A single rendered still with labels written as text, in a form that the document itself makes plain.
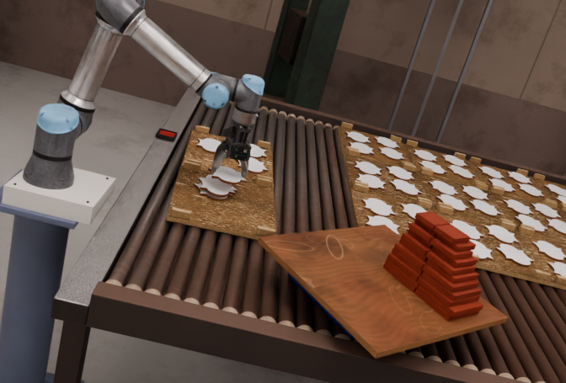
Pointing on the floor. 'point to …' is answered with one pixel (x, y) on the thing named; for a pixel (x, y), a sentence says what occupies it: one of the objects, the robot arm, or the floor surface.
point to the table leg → (72, 353)
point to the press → (309, 29)
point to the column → (31, 294)
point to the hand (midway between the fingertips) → (227, 173)
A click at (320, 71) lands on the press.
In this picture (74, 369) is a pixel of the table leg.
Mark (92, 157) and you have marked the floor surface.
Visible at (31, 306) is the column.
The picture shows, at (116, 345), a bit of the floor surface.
